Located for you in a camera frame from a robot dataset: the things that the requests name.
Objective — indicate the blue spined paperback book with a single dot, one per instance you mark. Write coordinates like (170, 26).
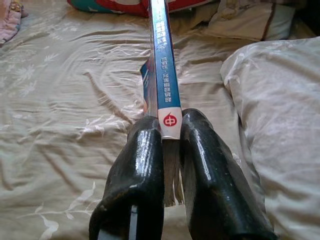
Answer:
(166, 75)

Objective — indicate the large beige leaf print pillow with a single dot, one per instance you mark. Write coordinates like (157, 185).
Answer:
(282, 112)

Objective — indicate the pink cartoon print blanket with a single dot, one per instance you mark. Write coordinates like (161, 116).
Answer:
(10, 22)

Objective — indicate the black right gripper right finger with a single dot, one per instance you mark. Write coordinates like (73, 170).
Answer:
(215, 190)

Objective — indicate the small cream brown-trimmed pillow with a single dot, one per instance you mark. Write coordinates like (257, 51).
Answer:
(245, 22)

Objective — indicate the beige leaf print bed sheet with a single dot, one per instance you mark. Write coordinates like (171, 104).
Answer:
(62, 112)

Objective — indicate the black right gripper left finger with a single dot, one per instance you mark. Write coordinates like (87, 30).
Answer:
(135, 180)

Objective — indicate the red white blue striped bolster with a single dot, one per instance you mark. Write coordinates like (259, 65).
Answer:
(120, 6)

